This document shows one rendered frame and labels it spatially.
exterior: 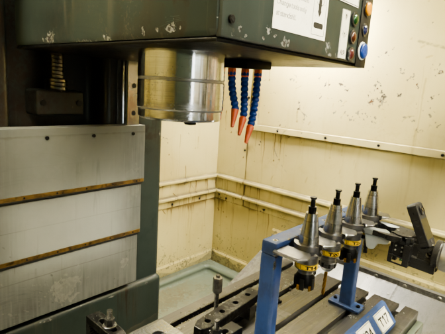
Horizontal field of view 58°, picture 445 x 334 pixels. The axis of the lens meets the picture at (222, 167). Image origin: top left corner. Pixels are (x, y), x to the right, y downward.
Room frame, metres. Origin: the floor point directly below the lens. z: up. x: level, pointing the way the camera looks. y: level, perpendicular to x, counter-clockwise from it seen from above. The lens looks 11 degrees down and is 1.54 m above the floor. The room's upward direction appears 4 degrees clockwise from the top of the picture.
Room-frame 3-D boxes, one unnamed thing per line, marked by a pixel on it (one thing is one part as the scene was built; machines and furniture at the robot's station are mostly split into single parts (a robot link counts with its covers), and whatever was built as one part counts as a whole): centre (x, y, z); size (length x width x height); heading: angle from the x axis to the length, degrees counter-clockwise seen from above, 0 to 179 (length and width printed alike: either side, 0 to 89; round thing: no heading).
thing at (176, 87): (0.76, 0.09, 1.54); 0.16 x 0.16 x 0.12
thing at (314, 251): (0.82, -0.20, 1.21); 0.06 x 0.06 x 0.03
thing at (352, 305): (1.15, -0.41, 1.05); 0.10 x 0.05 x 0.30; 48
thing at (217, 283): (1.03, -0.01, 0.96); 0.03 x 0.03 x 0.13
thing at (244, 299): (0.98, -0.04, 0.93); 0.26 x 0.05 x 0.06; 143
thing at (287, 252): (0.78, -0.16, 1.21); 0.07 x 0.05 x 0.01; 48
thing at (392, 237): (1.00, -0.45, 1.19); 0.09 x 0.05 x 0.02; 64
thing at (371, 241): (1.03, -0.41, 1.17); 0.09 x 0.03 x 0.06; 64
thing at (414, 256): (0.98, -0.51, 1.16); 0.12 x 0.08 x 0.09; 48
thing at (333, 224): (0.90, -0.27, 1.26); 0.04 x 0.04 x 0.07
